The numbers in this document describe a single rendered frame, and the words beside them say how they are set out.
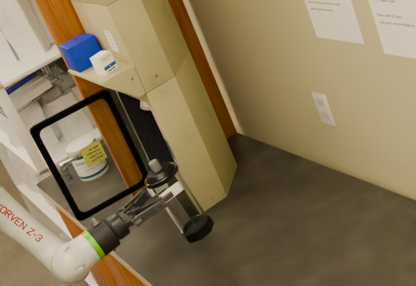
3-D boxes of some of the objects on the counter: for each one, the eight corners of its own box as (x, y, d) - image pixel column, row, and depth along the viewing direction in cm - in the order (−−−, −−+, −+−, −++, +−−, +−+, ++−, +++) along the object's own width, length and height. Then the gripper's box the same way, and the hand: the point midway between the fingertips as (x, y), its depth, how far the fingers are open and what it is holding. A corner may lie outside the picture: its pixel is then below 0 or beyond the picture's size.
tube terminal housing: (213, 154, 294) (132, -32, 263) (259, 175, 266) (174, -31, 235) (160, 189, 285) (70, 0, 254) (201, 214, 258) (106, 6, 227)
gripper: (117, 229, 206) (182, 178, 212) (93, 212, 225) (153, 165, 232) (131, 250, 208) (195, 199, 215) (106, 231, 228) (166, 184, 234)
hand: (167, 187), depth 222 cm, fingers closed on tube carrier, 9 cm apart
